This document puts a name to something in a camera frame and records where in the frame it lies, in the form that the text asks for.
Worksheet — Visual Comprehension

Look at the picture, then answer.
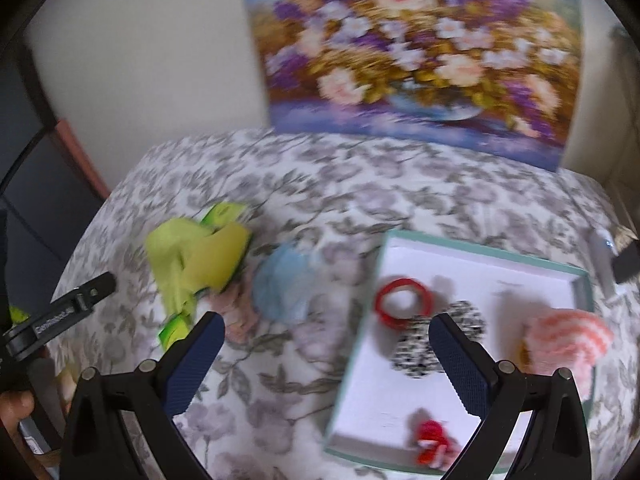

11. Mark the orange gold round object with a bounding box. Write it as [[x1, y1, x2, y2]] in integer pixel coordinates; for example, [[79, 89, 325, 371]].
[[516, 338, 530, 372]]

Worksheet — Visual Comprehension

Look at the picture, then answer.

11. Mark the green tissue packet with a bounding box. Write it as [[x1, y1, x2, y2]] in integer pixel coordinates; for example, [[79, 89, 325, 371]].
[[200, 202, 252, 232]]

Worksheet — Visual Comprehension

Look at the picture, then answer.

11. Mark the red tape roll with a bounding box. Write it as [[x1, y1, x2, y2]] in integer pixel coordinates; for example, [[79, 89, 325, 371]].
[[373, 278, 434, 330]]

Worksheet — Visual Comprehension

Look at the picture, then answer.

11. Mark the red pink pipe-cleaner flower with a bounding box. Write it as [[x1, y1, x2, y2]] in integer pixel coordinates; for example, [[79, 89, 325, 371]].
[[414, 419, 461, 471]]

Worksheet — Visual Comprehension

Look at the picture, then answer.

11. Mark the black power adapter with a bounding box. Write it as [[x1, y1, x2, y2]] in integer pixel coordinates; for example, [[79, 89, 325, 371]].
[[612, 240, 640, 284]]

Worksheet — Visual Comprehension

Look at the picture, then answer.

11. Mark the teal rimmed white box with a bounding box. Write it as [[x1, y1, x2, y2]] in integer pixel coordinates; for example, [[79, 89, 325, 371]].
[[323, 231, 594, 478]]

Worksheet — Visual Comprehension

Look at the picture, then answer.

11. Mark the grey floral tablecloth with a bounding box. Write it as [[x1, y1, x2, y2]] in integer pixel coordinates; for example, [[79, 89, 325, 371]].
[[50, 130, 618, 479]]

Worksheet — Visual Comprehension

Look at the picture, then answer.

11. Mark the blue face mask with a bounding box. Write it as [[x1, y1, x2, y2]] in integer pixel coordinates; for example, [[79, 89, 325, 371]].
[[252, 243, 318, 325]]

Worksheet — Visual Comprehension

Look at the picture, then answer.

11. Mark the black white leopard scrunchie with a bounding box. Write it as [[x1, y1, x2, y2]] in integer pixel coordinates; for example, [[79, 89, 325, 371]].
[[390, 300, 487, 378]]

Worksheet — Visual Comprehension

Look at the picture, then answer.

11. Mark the pink fuzzy scrunchie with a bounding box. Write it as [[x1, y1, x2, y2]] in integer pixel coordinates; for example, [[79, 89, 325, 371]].
[[208, 283, 259, 344]]

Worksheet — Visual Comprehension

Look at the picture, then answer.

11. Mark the pink white striped fluffy cloth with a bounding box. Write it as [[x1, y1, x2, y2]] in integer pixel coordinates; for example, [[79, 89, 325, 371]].
[[521, 309, 614, 401]]

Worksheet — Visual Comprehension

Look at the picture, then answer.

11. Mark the yellow-green microfiber cloth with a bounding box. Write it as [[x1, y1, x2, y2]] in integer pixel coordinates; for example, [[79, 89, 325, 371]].
[[144, 218, 252, 318]]

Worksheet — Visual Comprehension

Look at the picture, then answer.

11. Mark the floral flower painting canvas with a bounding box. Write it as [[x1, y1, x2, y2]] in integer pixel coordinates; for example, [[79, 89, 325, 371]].
[[245, 0, 582, 170]]

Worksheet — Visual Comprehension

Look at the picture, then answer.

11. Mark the green leaf packet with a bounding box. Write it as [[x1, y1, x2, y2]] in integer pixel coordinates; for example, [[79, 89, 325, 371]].
[[158, 312, 193, 352]]

